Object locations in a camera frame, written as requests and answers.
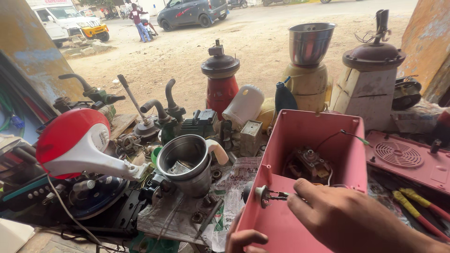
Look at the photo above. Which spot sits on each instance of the person's right hand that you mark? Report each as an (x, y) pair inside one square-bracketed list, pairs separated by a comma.
[(355, 225)]

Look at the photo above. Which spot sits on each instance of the person's left hand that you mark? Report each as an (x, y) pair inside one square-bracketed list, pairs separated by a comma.
[(242, 243)]

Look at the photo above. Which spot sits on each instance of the person's left fingers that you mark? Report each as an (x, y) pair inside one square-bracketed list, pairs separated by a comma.
[(249, 239)]

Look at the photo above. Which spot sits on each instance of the pink mixer housing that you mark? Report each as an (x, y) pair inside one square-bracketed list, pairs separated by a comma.
[(281, 225)]

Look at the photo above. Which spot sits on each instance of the rotary switch with knob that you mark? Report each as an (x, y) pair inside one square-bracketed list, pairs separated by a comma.
[(262, 196)]

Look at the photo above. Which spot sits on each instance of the dark screwdriver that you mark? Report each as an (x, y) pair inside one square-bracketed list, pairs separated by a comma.
[(209, 219)]

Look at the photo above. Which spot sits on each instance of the newspaper sheet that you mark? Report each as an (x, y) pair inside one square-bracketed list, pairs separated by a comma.
[(233, 196)]

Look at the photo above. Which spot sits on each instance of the rusty bearing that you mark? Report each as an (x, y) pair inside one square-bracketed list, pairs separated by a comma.
[(197, 216), (216, 174)]

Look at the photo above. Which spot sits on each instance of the mixer motor inside housing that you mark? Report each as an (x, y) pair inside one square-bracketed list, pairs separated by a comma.
[(309, 163)]

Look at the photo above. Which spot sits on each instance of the black clamp part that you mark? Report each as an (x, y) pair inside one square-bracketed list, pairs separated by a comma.
[(156, 186)]

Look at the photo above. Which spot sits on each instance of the small green cup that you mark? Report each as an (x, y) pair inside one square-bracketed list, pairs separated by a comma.
[(156, 156)]

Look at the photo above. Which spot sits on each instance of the yellow plastic part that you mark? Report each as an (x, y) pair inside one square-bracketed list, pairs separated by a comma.
[(267, 114)]

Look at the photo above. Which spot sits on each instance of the black and green motor block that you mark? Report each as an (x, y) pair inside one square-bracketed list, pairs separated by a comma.
[(200, 123)]

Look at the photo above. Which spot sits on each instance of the white plastic jar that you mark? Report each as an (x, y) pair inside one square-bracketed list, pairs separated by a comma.
[(244, 107)]

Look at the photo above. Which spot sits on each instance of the dark green bottle blue cap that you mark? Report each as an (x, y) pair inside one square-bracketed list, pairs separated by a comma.
[(284, 100)]

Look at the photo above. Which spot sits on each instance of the red mixer base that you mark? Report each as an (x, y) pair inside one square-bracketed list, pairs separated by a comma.
[(220, 91)]

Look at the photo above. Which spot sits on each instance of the blue clothes iron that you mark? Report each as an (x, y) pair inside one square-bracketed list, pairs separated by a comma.
[(102, 196)]

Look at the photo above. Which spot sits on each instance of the small motor armature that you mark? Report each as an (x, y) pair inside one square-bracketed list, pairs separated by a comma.
[(129, 143)]

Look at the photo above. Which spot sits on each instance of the tall grey pipe pump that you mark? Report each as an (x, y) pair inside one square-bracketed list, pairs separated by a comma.
[(172, 100)]

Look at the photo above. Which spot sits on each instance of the yellow mixer base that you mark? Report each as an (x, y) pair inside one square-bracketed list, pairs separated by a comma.
[(307, 84)]

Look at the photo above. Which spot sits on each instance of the wooden board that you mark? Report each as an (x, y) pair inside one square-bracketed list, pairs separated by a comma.
[(122, 124)]

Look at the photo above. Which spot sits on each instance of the metal rod with disc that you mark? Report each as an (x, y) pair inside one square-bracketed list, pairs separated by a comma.
[(135, 105)]

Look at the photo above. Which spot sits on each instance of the white mixer base brown top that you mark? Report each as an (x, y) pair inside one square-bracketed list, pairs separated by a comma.
[(369, 91)]

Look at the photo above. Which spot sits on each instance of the large steel mixer jar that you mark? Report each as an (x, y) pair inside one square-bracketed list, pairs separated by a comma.
[(309, 44)]

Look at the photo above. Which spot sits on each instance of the red and white handheld appliance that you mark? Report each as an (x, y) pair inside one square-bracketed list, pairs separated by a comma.
[(70, 140)]

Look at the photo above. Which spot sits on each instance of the paper wrapped bundle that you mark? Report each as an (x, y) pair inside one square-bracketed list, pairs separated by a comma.
[(416, 117)]

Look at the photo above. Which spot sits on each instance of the green water pump curved pipe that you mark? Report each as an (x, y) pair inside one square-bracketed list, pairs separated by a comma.
[(98, 95)]

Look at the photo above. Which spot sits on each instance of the dark round motor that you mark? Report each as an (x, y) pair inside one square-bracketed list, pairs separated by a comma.
[(406, 91)]

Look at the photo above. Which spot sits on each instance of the black and teal device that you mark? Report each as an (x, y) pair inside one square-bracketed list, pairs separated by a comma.
[(24, 195)]

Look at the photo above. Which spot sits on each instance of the grey car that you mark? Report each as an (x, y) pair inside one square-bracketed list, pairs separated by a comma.
[(191, 14)]

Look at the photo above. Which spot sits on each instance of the white box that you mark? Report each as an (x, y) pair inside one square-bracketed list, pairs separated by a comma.
[(14, 235)]

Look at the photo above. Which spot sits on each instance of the parked motorcycle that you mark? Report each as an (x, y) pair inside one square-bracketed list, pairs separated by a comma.
[(147, 24)]

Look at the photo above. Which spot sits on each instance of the pile of stones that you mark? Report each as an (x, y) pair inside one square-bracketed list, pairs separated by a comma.
[(86, 47)]

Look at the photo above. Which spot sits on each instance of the white van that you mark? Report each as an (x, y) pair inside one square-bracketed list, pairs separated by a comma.
[(66, 21)]

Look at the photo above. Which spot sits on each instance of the cream switch box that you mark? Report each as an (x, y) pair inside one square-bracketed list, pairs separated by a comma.
[(251, 138)]

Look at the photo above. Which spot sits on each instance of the pink vented base plate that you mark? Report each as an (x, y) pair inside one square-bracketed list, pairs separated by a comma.
[(404, 158)]

